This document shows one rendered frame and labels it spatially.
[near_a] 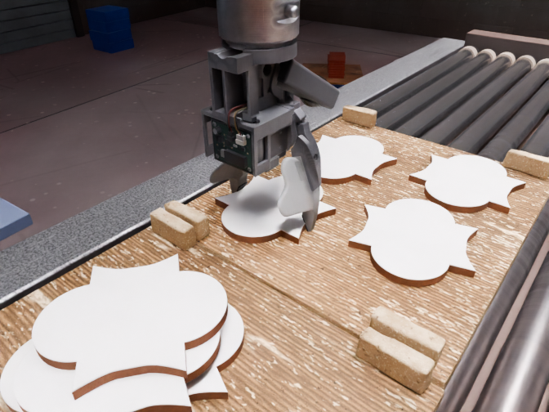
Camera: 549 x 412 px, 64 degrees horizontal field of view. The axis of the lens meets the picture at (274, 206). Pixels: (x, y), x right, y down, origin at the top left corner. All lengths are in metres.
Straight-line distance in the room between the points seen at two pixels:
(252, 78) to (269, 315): 0.22
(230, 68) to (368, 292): 0.24
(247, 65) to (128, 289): 0.22
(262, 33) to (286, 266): 0.23
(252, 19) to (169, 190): 0.31
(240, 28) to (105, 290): 0.25
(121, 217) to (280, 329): 0.28
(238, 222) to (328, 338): 0.18
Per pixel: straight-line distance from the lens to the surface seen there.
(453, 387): 0.42
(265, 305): 0.42
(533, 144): 0.86
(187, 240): 0.48
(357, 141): 0.70
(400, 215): 0.54
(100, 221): 0.60
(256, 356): 0.39
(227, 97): 0.42
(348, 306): 0.43
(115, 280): 0.41
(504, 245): 0.55
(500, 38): 1.44
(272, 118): 0.43
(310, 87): 0.48
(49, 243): 0.59
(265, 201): 0.54
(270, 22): 0.41
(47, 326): 0.39
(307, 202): 0.48
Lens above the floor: 1.24
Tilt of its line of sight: 34 degrees down
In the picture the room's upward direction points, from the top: straight up
